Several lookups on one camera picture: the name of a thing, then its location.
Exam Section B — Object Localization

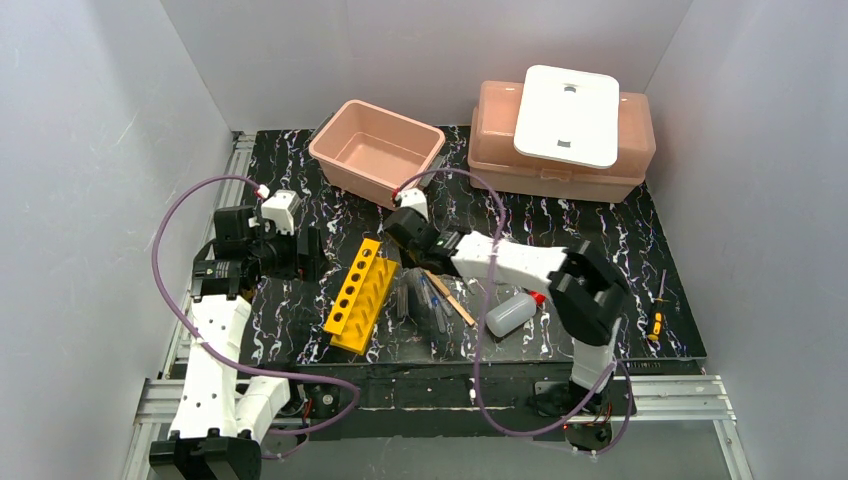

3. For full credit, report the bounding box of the white rectangular lid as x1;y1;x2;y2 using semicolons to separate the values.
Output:
513;65;620;169

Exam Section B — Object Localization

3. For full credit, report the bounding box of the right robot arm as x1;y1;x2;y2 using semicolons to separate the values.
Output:
384;207;629;412

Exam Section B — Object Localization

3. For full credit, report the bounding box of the yellow handled screwdriver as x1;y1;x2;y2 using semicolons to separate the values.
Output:
646;270;667;342

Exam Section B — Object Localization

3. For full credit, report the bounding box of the large pink lidded box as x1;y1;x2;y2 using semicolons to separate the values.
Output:
467;80;657;204

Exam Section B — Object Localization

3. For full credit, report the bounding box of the blue capped plastic pipette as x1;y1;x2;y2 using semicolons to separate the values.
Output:
420;276;447;334

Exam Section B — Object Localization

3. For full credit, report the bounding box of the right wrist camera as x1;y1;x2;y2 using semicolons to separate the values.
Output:
392;188;429;221

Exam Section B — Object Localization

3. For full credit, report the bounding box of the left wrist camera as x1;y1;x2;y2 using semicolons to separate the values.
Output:
260;190;302;235

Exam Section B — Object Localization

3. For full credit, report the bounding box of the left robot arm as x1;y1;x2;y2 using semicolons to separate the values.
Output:
149;200;328;479

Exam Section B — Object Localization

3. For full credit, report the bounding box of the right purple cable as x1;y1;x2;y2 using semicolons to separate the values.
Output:
394;167;634;460

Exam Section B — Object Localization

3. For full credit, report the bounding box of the wooden stick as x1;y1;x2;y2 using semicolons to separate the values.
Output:
424;271;476;327

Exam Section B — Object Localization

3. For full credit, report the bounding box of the aluminium frame rail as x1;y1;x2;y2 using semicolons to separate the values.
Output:
122;131;257;480

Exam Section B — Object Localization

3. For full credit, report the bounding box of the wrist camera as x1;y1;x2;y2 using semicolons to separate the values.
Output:
392;188;429;221
260;190;302;235

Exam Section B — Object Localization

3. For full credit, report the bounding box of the yellow test tube rack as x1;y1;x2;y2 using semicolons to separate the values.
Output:
323;239;398;355

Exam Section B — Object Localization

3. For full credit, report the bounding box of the open pink plastic bin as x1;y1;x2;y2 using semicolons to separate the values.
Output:
308;100;445;209

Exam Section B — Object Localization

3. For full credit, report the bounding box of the clear glass test tube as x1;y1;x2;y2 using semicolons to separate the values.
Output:
396;273;409;319

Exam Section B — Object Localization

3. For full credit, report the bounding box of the white squeeze bottle red cap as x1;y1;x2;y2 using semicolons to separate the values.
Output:
485;291;546;338

